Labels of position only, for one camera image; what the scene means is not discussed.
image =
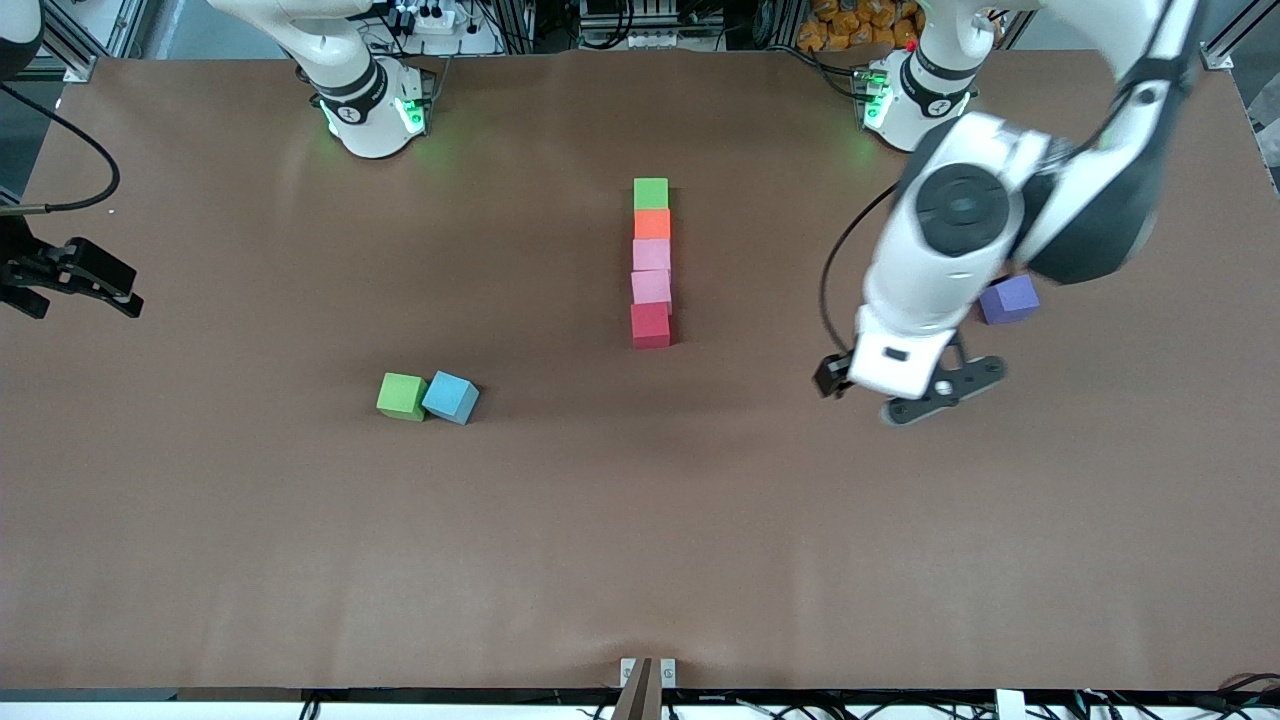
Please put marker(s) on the bag of orange items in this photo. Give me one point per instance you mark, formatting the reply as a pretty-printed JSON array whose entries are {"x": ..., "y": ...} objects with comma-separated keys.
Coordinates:
[{"x": 850, "y": 25}]

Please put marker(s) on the purple foam cube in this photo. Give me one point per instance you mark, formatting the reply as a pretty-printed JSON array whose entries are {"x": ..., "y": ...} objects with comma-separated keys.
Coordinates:
[{"x": 1012, "y": 302}]

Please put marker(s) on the aluminium frame strut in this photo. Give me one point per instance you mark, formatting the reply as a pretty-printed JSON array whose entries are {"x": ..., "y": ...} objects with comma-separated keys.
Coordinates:
[
  {"x": 1215, "y": 58},
  {"x": 78, "y": 72}
]

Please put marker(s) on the white power strip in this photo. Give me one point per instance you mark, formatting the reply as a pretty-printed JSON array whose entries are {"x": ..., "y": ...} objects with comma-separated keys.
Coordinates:
[{"x": 430, "y": 18}]

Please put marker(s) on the red foam cube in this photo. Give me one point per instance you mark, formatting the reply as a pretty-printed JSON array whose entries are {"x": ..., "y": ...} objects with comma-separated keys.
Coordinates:
[{"x": 650, "y": 325}]

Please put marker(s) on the green foam cube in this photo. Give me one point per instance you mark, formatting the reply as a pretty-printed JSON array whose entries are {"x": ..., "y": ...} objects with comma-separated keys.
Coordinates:
[
  {"x": 400, "y": 395},
  {"x": 651, "y": 193}
]

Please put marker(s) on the orange foam cube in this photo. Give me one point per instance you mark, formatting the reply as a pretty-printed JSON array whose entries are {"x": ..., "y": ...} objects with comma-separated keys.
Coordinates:
[{"x": 652, "y": 224}]

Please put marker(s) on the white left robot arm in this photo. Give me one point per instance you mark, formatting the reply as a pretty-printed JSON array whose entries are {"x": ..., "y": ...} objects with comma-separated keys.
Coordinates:
[{"x": 930, "y": 290}]

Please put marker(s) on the blue foam cube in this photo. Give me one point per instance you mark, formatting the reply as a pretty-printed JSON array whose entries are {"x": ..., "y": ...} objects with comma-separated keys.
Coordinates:
[{"x": 450, "y": 395}]

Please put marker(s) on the brown wedge post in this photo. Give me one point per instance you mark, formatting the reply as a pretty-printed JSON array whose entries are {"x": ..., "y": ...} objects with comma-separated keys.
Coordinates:
[{"x": 637, "y": 695}]

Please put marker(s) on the small white box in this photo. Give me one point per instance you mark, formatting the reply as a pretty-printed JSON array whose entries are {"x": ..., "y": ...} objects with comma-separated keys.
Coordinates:
[{"x": 1010, "y": 705}]

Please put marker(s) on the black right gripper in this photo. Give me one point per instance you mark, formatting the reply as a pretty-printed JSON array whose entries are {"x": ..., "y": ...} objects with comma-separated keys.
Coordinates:
[{"x": 20, "y": 262}]

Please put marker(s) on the pink foam cube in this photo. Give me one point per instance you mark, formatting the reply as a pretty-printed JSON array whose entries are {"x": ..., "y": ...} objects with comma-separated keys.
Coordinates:
[
  {"x": 651, "y": 254},
  {"x": 651, "y": 287}
]

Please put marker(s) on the small metal bracket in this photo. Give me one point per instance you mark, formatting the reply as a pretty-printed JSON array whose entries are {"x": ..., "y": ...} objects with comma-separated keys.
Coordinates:
[{"x": 668, "y": 672}]

